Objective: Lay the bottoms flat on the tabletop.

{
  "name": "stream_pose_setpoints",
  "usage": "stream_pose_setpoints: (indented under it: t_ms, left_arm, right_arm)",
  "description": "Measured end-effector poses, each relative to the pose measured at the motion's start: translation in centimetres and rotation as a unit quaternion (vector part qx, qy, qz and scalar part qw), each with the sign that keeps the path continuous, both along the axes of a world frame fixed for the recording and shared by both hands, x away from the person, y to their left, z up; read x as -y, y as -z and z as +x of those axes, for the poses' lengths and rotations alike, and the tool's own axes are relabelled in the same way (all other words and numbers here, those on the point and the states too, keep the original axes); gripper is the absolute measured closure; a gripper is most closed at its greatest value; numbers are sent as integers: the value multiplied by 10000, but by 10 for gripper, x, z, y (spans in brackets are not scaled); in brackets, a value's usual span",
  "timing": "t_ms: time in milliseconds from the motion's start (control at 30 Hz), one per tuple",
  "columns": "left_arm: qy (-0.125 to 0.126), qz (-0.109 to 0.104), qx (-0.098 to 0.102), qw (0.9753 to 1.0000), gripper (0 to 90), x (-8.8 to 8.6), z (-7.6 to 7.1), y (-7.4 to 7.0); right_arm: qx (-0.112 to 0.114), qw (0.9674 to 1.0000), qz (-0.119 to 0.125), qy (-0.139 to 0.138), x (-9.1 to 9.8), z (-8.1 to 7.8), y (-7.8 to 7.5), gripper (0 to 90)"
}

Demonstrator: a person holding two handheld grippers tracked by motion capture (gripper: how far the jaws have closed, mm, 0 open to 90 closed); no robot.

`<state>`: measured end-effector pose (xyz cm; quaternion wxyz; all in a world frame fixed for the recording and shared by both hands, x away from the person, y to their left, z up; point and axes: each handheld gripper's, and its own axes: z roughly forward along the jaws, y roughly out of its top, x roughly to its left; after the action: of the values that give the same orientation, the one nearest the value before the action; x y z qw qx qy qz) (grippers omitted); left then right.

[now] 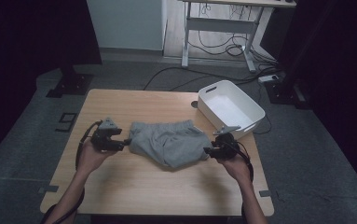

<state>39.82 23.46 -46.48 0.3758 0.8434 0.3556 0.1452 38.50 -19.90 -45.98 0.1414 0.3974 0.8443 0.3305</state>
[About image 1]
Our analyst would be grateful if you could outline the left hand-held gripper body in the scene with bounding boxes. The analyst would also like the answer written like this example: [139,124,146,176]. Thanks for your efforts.
[89,117,126,153]

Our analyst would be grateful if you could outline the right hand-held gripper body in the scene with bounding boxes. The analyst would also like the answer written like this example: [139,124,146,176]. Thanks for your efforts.
[211,124,242,161]

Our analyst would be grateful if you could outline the white plastic basket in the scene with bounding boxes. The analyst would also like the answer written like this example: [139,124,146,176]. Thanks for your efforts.
[197,79,267,140]

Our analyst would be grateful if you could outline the grey shorts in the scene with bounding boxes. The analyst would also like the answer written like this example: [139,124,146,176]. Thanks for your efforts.
[127,119,214,169]

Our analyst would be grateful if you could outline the person's left hand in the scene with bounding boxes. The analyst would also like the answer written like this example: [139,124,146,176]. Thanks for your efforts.
[76,136,118,175]

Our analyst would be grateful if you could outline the person's right hand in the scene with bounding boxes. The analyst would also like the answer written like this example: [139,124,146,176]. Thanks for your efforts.
[216,152,253,185]

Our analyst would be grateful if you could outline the white power strip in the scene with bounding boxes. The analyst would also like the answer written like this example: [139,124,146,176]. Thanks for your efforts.
[257,74,280,85]

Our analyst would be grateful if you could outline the black curtain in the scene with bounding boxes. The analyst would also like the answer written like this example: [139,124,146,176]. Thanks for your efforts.
[0,0,103,169]
[261,0,357,197]

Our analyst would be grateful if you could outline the right hand-held gripper black cable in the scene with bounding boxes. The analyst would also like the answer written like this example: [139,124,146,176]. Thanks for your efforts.
[227,140,255,224]

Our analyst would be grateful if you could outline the hand-held gripper black cable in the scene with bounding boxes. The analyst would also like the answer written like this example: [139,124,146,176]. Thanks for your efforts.
[40,119,103,224]
[227,140,255,224]

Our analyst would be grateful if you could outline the left hand-held gripper black cable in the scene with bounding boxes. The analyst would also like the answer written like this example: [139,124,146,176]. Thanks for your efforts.
[40,119,103,224]

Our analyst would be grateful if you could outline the thin black looped floor cable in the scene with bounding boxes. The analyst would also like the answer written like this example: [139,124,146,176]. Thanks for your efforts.
[253,83,273,135]

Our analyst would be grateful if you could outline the black stand base plate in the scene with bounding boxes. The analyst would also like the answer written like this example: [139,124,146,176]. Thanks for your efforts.
[264,77,312,110]
[45,64,95,99]

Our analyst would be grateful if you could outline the long black floor cable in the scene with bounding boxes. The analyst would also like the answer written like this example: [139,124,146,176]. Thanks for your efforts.
[143,65,280,91]

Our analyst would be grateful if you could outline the tangled black cables under desk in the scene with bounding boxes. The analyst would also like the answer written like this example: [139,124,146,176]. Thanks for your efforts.
[187,2,281,64]

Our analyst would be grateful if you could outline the white metal desk frame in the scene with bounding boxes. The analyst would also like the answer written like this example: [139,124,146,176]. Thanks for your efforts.
[178,0,297,75]

